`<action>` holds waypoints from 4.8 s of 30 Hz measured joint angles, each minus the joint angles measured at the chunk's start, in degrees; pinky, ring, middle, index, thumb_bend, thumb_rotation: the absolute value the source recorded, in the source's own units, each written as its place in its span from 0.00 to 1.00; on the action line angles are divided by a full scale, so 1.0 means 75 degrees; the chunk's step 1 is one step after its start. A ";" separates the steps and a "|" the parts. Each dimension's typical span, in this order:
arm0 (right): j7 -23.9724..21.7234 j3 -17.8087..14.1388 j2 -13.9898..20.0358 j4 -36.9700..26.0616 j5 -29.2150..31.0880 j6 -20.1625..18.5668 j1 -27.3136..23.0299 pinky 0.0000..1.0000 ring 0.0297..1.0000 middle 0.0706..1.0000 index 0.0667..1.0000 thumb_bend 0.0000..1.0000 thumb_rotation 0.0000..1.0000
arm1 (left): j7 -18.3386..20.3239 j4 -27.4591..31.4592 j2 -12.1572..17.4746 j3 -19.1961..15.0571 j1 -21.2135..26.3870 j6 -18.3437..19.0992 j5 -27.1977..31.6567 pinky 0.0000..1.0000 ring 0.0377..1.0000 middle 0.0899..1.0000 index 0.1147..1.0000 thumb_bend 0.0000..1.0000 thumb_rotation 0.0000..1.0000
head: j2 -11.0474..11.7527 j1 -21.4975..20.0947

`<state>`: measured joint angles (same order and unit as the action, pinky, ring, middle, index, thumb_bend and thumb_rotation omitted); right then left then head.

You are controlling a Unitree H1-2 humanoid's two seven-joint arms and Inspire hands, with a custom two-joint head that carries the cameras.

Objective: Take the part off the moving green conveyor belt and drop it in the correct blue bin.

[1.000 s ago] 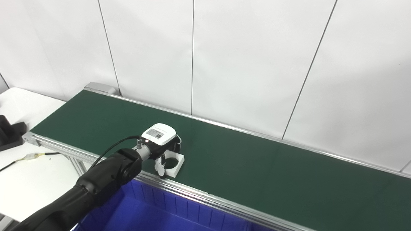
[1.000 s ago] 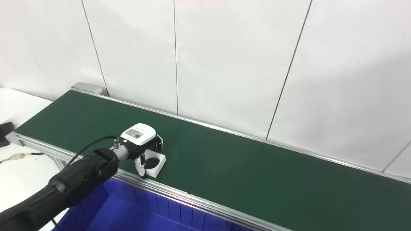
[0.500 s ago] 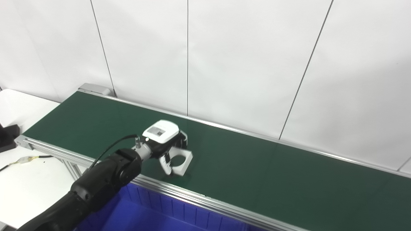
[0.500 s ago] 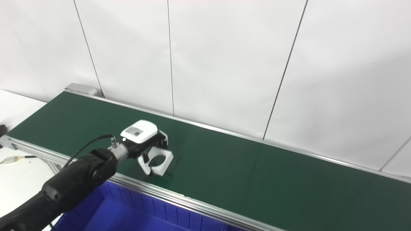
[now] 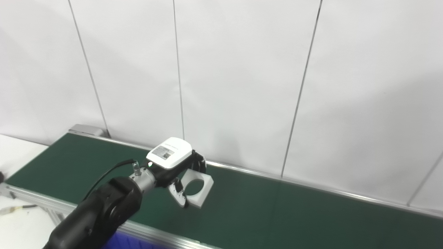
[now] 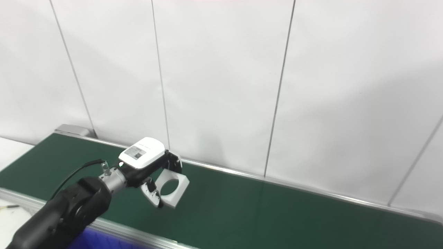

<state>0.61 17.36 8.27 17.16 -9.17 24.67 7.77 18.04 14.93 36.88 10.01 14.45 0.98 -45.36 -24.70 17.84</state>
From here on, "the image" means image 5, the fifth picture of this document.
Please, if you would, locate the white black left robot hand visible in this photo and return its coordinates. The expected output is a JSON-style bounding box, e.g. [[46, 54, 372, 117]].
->
[[146, 137, 207, 208]]

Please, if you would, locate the white square part round hole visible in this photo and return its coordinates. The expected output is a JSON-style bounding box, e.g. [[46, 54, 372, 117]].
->
[[173, 168, 214, 209]]

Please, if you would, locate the grey conveyor motor housing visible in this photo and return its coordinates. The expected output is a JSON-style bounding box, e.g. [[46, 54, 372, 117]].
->
[[69, 124, 108, 138]]

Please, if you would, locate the blue plastic bin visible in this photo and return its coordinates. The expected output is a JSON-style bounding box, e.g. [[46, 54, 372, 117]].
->
[[102, 231, 166, 249]]

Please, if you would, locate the green conveyor belt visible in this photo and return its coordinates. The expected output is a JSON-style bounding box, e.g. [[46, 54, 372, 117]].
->
[[0, 131, 443, 249], [6, 133, 443, 249]]

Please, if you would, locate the aluminium conveyor leg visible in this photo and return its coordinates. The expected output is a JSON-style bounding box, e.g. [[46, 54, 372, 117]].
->
[[47, 207, 75, 227]]

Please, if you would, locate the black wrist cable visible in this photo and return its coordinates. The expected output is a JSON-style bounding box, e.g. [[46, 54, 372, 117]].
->
[[81, 159, 142, 204]]

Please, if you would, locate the yellow white connector cable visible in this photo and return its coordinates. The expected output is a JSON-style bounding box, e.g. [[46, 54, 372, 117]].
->
[[0, 204, 38, 216]]

